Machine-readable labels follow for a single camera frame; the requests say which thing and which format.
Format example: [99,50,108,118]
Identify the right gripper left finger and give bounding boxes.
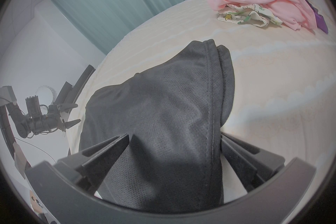
[54,134,130,193]

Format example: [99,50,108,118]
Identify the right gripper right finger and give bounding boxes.
[220,135,285,190]

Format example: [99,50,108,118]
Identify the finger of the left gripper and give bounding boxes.
[65,119,81,130]
[62,103,79,114]

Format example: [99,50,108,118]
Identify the black T-shirt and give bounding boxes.
[79,39,235,214]

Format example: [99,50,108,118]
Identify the bed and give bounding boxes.
[66,0,336,202]

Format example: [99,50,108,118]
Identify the black chest of drawers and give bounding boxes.
[70,65,95,106]

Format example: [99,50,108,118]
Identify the white printed garment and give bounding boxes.
[217,3,283,28]

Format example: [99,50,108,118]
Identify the purple satin garment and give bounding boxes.
[304,0,328,34]

